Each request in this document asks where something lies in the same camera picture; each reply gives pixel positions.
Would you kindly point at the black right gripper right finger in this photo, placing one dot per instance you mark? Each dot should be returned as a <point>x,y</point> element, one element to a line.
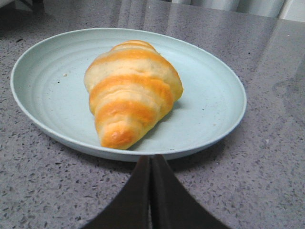
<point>172,206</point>

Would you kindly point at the white curtain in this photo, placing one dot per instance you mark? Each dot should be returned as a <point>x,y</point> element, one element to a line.
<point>293,10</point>

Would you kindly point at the white toaster oven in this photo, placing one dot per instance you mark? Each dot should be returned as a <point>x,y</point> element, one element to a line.
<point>21,7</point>

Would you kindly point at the golden croissant bread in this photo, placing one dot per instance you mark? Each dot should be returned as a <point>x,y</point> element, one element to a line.
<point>131,88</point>

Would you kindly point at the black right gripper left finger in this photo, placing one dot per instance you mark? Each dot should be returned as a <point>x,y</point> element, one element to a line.
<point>129,209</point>

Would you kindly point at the light green round plate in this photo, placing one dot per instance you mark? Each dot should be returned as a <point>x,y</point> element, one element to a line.
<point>47,84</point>

